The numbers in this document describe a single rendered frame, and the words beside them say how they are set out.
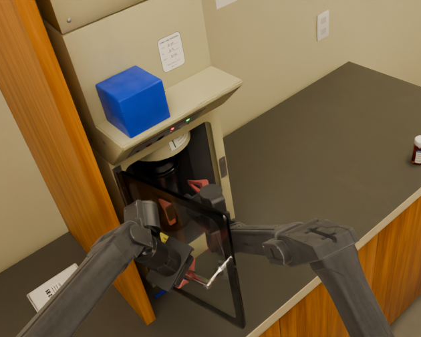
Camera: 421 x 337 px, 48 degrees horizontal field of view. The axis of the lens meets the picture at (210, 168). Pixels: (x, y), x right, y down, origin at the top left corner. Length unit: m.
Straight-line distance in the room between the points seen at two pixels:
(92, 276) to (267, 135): 1.22
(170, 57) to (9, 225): 0.80
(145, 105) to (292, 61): 1.20
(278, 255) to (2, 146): 0.93
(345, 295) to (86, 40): 0.65
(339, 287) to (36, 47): 0.60
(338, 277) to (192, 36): 0.63
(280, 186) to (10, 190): 0.86
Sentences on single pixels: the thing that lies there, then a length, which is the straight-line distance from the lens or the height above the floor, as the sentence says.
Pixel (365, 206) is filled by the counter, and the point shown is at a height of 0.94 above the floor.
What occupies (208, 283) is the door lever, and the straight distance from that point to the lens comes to 1.05.
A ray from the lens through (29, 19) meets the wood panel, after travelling 0.83.
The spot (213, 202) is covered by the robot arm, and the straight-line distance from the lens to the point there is 1.14.
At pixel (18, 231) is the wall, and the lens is 1.64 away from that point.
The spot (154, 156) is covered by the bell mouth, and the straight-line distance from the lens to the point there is 1.21.
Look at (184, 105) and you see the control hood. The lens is 1.03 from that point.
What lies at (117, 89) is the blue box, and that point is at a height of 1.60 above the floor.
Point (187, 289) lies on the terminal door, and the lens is 1.27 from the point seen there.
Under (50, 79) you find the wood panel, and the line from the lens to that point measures 0.86.
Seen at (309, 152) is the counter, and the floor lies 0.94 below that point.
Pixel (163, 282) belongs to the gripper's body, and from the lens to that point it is 1.01.
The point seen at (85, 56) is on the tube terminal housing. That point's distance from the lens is 0.98.
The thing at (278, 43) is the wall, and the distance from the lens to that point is 1.97.
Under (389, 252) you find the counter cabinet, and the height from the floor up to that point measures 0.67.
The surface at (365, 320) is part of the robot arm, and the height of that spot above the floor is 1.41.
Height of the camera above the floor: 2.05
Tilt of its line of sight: 39 degrees down
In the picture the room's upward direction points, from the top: 11 degrees counter-clockwise
